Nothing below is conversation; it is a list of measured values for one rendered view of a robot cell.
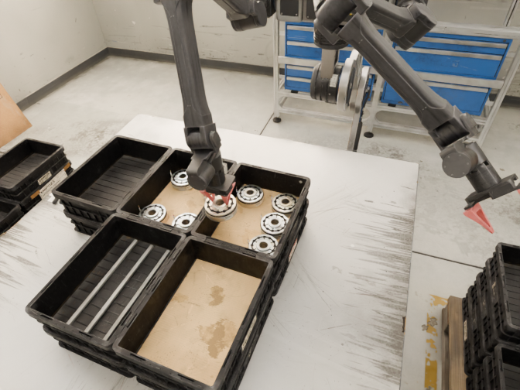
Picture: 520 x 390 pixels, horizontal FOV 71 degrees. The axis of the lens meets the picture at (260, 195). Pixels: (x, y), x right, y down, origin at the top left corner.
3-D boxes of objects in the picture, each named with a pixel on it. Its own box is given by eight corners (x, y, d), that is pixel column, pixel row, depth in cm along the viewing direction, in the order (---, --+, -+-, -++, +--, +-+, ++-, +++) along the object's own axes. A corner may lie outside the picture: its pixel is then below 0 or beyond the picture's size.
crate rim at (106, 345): (115, 216, 129) (113, 211, 127) (189, 238, 120) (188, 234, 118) (25, 314, 102) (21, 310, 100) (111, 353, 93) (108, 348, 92)
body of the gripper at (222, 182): (227, 195, 106) (224, 177, 101) (196, 188, 109) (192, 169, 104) (236, 180, 110) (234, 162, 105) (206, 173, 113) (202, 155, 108)
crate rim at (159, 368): (189, 238, 120) (188, 234, 118) (275, 265, 111) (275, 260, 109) (111, 353, 93) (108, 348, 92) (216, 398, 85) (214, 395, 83)
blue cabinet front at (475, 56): (380, 101, 291) (395, 29, 252) (480, 114, 271) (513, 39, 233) (380, 103, 289) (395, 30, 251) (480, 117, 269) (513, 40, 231)
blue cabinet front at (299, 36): (285, 88, 313) (285, 19, 274) (370, 100, 293) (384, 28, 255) (283, 90, 311) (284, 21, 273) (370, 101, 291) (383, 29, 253)
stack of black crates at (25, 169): (56, 190, 255) (25, 137, 224) (91, 200, 247) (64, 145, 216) (11, 231, 229) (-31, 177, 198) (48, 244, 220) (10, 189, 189)
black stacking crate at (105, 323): (124, 234, 135) (114, 213, 127) (193, 256, 126) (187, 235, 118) (42, 330, 109) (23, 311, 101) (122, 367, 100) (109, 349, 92)
